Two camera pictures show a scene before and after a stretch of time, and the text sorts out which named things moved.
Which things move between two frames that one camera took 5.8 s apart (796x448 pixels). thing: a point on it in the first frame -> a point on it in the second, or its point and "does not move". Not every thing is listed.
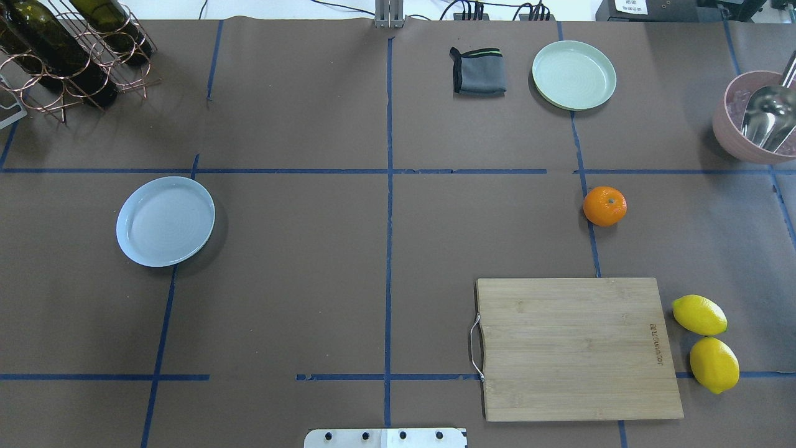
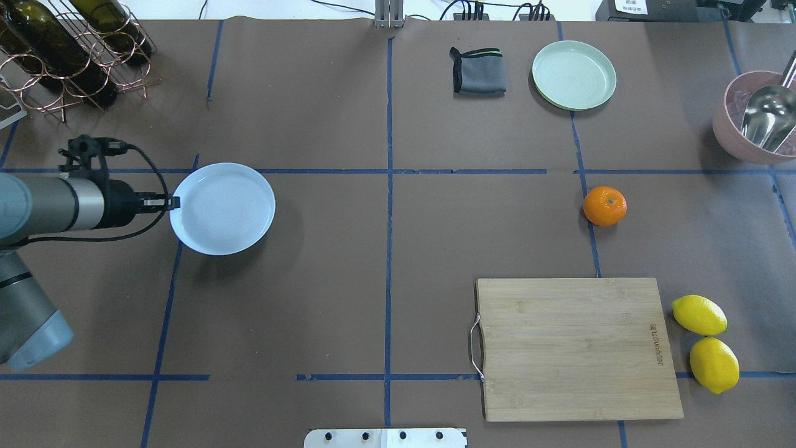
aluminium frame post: [389, 14] does not move
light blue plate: [163, 220] -> [226, 209]
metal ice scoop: [770, 117] does not move
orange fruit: [604, 206] does not move
